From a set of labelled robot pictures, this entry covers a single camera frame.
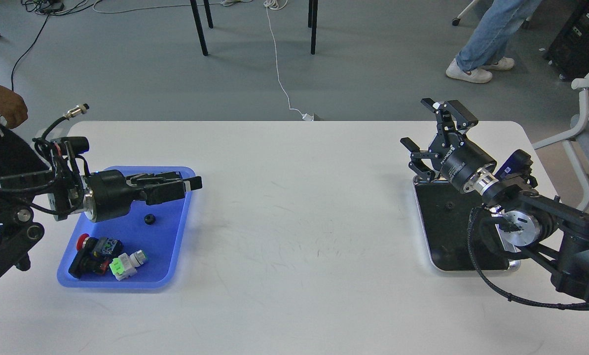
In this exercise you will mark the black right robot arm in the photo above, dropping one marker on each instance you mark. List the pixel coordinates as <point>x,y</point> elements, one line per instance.
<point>554,235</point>

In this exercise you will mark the red emergency stop button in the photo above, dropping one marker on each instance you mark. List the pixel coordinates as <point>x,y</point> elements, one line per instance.
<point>89,257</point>

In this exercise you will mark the silver metal tray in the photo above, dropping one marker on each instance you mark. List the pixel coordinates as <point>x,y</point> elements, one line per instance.
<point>446,231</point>

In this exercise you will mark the blue plastic tray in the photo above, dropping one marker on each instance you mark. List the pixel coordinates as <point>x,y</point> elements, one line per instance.
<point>161,243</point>

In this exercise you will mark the black table leg right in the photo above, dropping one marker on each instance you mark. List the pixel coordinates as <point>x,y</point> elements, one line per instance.
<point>313,8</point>

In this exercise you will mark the black table leg left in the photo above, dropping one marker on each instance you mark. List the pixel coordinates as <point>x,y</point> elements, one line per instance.
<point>198,23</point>

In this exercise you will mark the black blue switch block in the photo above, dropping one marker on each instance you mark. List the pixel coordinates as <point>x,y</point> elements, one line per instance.
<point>107,248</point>

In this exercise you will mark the black equipment case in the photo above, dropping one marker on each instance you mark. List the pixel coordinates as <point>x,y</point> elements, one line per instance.
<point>569,51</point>

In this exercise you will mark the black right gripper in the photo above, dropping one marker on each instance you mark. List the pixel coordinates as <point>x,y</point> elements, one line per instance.
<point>457,158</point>

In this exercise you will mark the black table leg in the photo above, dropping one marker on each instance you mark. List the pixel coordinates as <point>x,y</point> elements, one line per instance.
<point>313,8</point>
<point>198,23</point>

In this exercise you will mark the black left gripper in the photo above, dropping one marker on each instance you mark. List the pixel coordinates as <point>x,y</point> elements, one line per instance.
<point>109,194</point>

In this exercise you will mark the person in striped shirt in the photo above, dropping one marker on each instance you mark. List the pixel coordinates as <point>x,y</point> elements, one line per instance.
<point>16,156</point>

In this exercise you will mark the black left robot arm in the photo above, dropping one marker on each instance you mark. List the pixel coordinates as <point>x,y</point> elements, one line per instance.
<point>63,190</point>

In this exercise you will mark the person in blue jeans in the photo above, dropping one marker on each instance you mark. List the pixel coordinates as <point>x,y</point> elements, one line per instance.
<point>485,52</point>

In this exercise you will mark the green white connector part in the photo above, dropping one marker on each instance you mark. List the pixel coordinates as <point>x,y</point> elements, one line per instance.
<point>125,265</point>

